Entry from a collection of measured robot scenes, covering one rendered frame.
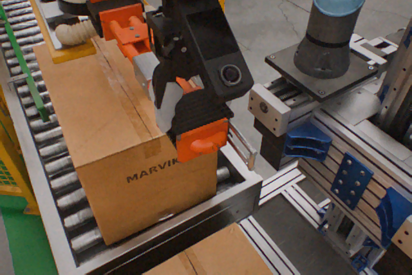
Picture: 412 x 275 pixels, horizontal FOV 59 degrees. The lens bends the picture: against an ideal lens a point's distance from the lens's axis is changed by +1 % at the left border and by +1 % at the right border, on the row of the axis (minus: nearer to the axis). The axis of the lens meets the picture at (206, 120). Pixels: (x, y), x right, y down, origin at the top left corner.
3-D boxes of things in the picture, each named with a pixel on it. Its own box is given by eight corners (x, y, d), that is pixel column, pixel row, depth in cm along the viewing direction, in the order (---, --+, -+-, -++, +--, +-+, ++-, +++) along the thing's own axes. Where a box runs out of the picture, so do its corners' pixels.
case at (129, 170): (64, 127, 152) (31, 46, 124) (152, 98, 165) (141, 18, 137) (106, 246, 114) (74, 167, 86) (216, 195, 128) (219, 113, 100)
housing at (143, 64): (132, 78, 62) (129, 56, 59) (168, 67, 64) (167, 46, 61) (147, 102, 58) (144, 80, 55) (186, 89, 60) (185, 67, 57)
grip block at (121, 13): (90, 23, 76) (84, -4, 72) (134, 13, 79) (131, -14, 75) (102, 42, 70) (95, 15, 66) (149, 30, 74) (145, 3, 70)
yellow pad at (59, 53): (29, 2, 103) (23, -14, 100) (65, -5, 107) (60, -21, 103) (53, 65, 82) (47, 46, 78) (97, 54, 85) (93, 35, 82)
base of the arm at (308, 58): (319, 42, 109) (327, 11, 102) (360, 66, 100) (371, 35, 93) (282, 58, 103) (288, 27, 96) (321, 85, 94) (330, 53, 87)
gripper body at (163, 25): (199, 39, 50) (199, -51, 42) (229, 73, 45) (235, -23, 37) (148, 53, 48) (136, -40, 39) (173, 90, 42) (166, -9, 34)
